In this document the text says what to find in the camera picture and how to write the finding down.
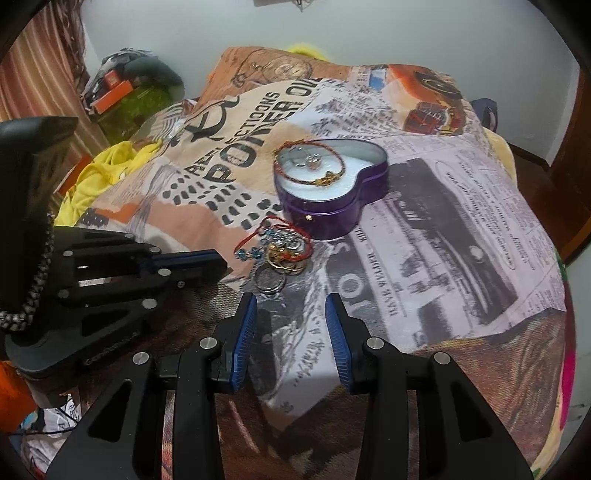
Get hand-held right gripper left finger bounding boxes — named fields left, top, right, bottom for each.
left=46, top=293, right=258, bottom=480

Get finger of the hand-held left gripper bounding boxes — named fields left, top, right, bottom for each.
left=58, top=264, right=228, bottom=363
left=54, top=227, right=222, bottom=274

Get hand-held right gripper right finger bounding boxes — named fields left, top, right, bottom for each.
left=324, top=293, right=532, bottom=480

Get pile of jewelry rings bracelets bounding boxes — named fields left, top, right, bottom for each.
left=235, top=216, right=315, bottom=263

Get blue bead bracelet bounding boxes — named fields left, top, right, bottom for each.
left=235, top=230, right=298, bottom=263

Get gold hoop rings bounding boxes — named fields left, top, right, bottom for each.
left=265, top=241, right=314, bottom=277

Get purple heart-shaped tin box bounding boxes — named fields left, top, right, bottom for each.
left=273, top=138, right=389, bottom=241

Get yellow cloth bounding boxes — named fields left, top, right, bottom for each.
left=54, top=140, right=163, bottom=228

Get striped brown curtain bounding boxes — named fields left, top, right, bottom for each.
left=0, top=0, right=109, bottom=160

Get orange box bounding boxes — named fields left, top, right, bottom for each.
left=90, top=79, right=134, bottom=114

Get green cloth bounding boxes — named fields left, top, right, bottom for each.
left=98, top=84, right=182, bottom=145

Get newspaper print blanket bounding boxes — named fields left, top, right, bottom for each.
left=28, top=46, right=570, bottom=480

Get orange cloth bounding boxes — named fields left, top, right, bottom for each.
left=0, top=360, right=40, bottom=435

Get colourful patterned cloth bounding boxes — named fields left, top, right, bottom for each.
left=531, top=249, right=579, bottom=480

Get yellow pillow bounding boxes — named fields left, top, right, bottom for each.
left=287, top=42, right=325, bottom=60

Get dark blue cap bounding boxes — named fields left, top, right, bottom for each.
left=473, top=97, right=500, bottom=133

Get brown wooden door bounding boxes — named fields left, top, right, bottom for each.
left=547, top=65, right=591, bottom=266

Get braided grey lanyard cord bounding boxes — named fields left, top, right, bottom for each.
left=0, top=210, right=54, bottom=332

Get silver charm ring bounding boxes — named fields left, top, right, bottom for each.
left=295, top=148, right=325, bottom=171

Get red cord gold charm bracelet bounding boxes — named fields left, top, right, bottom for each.
left=274, top=140, right=348, bottom=188

